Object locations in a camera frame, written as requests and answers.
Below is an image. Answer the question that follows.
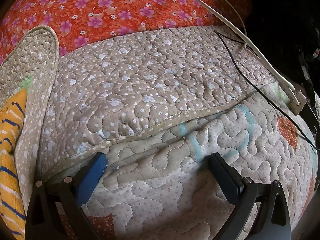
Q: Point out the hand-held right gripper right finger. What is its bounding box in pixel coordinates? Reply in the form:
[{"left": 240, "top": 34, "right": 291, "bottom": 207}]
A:
[{"left": 209, "top": 152, "right": 292, "bottom": 240}]

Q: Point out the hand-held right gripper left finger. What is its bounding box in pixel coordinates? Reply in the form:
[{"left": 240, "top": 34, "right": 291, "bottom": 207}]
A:
[{"left": 25, "top": 152, "right": 108, "bottom": 240}]

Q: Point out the yellow striped small garment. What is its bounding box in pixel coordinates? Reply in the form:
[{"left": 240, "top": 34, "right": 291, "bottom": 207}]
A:
[{"left": 0, "top": 88, "right": 28, "bottom": 240}]

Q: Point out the quilted beige dotted blanket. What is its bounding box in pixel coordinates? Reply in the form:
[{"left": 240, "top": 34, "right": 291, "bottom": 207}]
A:
[{"left": 0, "top": 26, "right": 319, "bottom": 240}]

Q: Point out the white power adapter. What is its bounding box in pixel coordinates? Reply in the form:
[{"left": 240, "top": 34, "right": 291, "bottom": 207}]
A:
[{"left": 289, "top": 92, "right": 307, "bottom": 117}]

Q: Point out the red floral bedsheet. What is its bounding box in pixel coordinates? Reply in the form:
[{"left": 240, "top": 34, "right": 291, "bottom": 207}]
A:
[{"left": 0, "top": 0, "right": 253, "bottom": 65}]

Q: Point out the black cable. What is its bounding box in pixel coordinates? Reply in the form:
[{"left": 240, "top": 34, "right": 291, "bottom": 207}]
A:
[{"left": 214, "top": 30, "right": 320, "bottom": 151}]

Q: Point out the white cable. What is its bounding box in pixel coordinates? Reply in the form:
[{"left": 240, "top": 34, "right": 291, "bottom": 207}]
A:
[{"left": 188, "top": 0, "right": 300, "bottom": 105}]

